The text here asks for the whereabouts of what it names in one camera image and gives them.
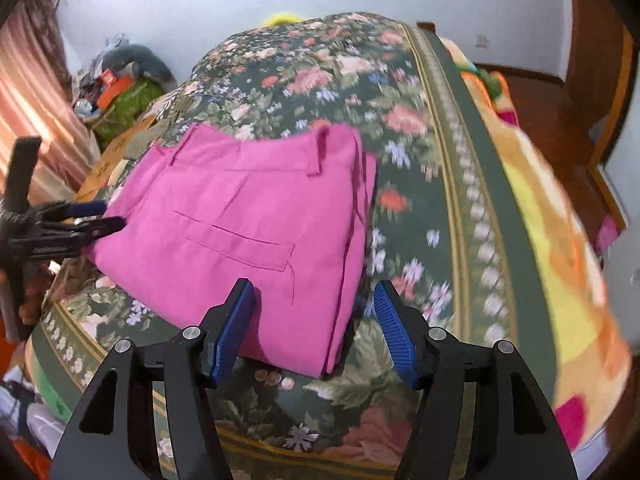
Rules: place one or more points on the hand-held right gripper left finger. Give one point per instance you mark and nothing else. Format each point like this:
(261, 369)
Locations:
(232, 340)

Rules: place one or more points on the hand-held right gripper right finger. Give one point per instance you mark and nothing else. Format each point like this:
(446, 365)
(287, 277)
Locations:
(395, 335)

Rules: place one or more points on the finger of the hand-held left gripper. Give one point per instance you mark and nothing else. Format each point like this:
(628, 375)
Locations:
(87, 207)
(85, 232)

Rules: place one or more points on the pink pants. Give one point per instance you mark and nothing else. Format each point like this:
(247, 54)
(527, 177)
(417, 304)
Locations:
(225, 210)

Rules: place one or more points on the light wooden board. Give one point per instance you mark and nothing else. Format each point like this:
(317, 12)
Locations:
(107, 160)

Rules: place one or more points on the olive green garment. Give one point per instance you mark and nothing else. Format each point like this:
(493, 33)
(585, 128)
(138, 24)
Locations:
(150, 137)

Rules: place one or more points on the pink orange curtain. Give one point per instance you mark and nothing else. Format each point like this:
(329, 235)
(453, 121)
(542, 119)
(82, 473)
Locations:
(35, 110)

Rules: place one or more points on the orange box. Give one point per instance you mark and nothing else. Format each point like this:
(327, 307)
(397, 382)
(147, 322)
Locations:
(115, 87)

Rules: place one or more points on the grey plush toy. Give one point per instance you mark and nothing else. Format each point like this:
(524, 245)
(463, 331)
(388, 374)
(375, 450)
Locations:
(142, 60)

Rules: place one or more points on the orange yellow fleece blanket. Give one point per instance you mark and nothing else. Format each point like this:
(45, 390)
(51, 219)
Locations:
(550, 240)

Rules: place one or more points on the green floral blanket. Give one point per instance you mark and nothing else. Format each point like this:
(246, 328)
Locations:
(325, 85)

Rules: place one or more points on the yellow foam tube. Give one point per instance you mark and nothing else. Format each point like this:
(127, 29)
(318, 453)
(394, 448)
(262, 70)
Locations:
(280, 19)

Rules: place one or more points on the white wall socket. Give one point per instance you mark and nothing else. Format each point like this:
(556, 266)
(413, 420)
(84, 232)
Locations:
(483, 41)

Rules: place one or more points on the wooden bed post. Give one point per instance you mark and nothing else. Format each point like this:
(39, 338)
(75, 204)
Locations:
(426, 26)

